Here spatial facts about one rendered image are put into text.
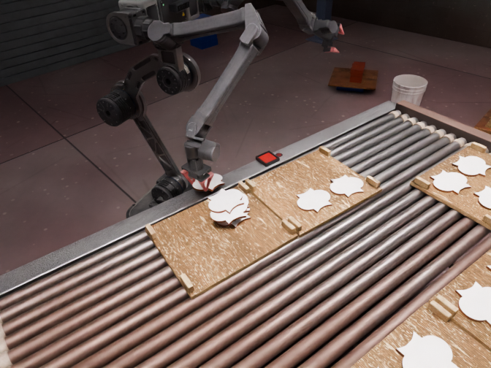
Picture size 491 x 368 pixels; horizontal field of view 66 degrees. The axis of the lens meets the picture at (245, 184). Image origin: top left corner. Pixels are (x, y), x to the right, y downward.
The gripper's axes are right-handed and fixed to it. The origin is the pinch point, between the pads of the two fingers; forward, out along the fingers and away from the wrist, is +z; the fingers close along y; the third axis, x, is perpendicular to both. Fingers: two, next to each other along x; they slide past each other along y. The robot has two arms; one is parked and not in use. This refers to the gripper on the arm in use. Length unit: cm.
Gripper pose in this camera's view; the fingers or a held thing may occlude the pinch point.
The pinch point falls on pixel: (199, 185)
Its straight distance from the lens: 148.0
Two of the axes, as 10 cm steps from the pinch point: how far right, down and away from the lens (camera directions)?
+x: 6.3, -5.1, 5.8
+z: 0.7, 7.8, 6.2
